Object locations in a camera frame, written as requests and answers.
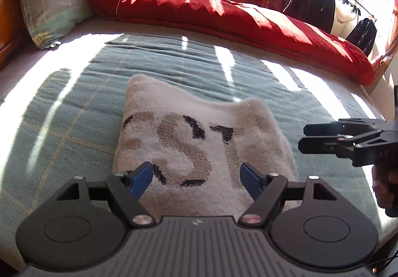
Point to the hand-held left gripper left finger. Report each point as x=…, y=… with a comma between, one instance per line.
x=141, y=176

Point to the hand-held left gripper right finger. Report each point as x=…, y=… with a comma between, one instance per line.
x=250, y=177

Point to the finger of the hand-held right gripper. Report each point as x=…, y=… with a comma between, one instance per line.
x=320, y=145
x=329, y=128

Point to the cream knitted sweater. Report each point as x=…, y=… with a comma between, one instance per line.
x=202, y=127

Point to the person's right hand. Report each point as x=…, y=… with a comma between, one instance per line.
x=385, y=190

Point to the orange curtain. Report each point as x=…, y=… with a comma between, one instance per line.
x=387, y=50

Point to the white hanging garment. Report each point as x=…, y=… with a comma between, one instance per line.
x=344, y=13

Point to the red duvet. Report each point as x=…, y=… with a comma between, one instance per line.
x=217, y=19

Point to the grey plaid pillow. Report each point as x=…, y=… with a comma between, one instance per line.
x=53, y=0

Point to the brown wooden headboard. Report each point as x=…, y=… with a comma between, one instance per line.
x=7, y=16

